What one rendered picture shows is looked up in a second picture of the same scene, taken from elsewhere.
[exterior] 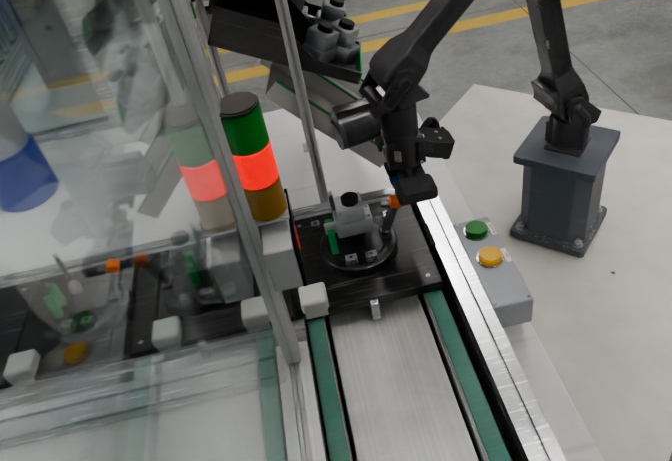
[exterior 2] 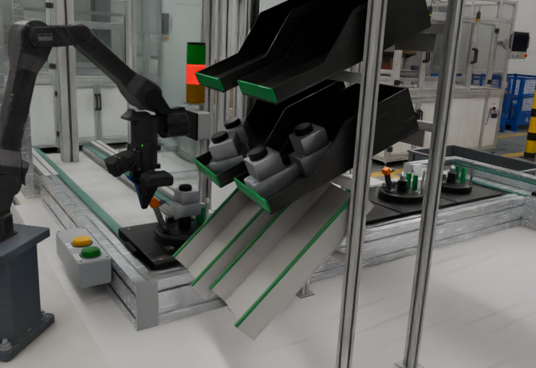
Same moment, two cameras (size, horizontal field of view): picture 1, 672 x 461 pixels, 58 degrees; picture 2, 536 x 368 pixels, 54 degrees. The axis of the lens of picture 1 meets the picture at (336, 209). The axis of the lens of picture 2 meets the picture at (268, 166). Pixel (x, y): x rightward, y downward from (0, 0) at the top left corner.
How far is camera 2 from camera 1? 196 cm
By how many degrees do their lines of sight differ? 118
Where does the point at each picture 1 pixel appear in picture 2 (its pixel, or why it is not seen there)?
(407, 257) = (145, 235)
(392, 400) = (145, 220)
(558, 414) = (52, 247)
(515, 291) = (67, 232)
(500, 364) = (84, 212)
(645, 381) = not seen: outside the picture
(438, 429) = (120, 216)
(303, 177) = (310, 354)
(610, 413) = not seen: hidden behind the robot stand
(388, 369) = not seen: hidden behind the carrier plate
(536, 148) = (25, 232)
